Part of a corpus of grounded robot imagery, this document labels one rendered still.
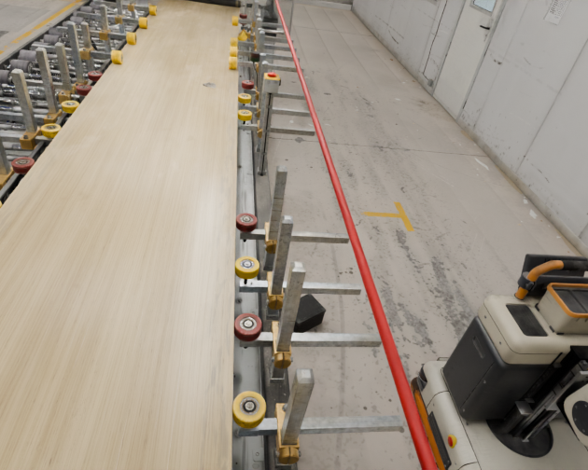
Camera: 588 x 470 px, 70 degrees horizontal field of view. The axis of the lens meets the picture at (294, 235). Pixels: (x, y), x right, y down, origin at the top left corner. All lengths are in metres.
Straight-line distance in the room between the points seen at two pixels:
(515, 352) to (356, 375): 0.92
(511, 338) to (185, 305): 1.10
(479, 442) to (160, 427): 1.34
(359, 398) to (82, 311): 1.42
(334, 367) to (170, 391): 1.32
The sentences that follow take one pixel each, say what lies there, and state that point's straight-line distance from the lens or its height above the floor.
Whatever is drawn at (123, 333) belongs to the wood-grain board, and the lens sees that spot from 1.24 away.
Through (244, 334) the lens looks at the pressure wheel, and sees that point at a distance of 1.21.
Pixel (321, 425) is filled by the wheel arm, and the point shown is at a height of 0.82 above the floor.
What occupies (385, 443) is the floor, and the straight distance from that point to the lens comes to 2.18.
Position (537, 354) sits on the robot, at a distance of 1.73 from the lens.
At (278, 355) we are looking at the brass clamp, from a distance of 1.24.
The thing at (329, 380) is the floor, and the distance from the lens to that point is 2.26.
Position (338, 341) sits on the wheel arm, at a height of 0.85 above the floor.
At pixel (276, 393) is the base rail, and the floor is 0.70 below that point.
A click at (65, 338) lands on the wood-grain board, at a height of 0.90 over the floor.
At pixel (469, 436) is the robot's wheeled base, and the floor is 0.28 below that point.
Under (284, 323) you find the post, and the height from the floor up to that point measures 0.98.
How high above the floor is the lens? 1.86
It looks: 38 degrees down
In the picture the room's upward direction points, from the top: 10 degrees clockwise
